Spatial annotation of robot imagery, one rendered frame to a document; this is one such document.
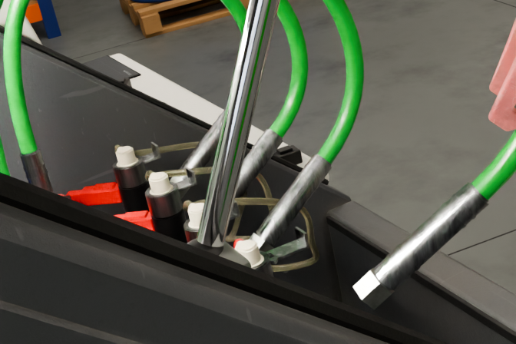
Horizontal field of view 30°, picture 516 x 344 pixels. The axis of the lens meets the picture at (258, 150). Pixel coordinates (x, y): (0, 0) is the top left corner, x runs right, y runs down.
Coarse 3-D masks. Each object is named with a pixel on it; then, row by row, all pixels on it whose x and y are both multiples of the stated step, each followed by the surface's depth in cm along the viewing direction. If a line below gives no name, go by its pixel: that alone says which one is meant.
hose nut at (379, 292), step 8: (360, 280) 58; (368, 280) 58; (376, 280) 58; (360, 288) 58; (368, 288) 58; (376, 288) 58; (384, 288) 58; (360, 296) 58; (368, 296) 58; (376, 296) 58; (384, 296) 58; (368, 304) 58; (376, 304) 58
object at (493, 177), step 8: (512, 136) 56; (512, 144) 56; (504, 152) 56; (512, 152) 55; (496, 160) 56; (504, 160) 56; (512, 160) 56; (488, 168) 56; (496, 168) 56; (504, 168) 56; (512, 168) 56; (480, 176) 57; (488, 176) 56; (496, 176) 56; (504, 176) 56; (480, 184) 56; (488, 184) 56; (496, 184) 56; (480, 192) 56; (488, 192) 56
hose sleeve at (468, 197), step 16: (464, 192) 56; (448, 208) 57; (464, 208) 56; (480, 208) 56; (432, 224) 57; (448, 224) 57; (464, 224) 57; (416, 240) 57; (432, 240) 57; (448, 240) 57; (400, 256) 57; (416, 256) 57; (384, 272) 58; (400, 272) 57
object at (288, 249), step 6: (294, 240) 68; (282, 246) 68; (288, 246) 68; (294, 246) 67; (300, 246) 67; (306, 246) 67; (270, 252) 67; (276, 252) 67; (282, 252) 67; (288, 252) 67; (294, 252) 67; (270, 258) 66; (276, 258) 66; (282, 258) 67
